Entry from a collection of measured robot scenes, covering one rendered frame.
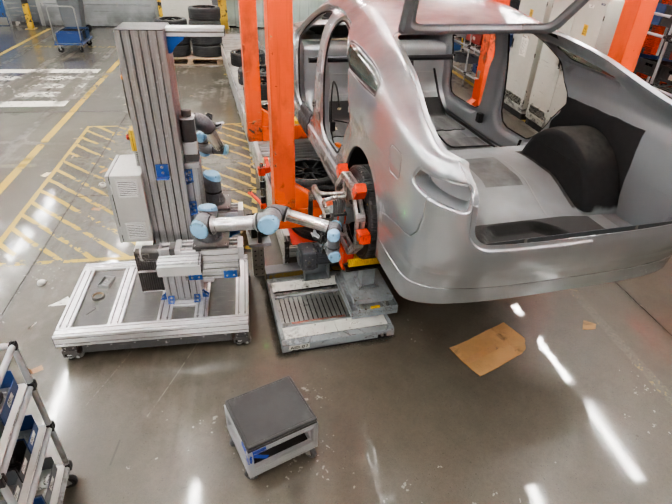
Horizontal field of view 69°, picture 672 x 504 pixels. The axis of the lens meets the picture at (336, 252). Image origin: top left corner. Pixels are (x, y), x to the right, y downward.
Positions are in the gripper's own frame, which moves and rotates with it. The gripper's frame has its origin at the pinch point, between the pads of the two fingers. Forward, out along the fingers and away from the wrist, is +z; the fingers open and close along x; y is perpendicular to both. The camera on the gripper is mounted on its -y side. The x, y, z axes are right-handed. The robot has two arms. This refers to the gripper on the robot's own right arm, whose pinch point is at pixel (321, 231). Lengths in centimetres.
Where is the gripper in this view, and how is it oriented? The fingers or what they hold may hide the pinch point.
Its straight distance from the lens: 322.4
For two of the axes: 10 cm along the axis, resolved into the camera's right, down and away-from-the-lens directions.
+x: -9.7, 1.1, -2.3
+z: -2.5, -5.4, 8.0
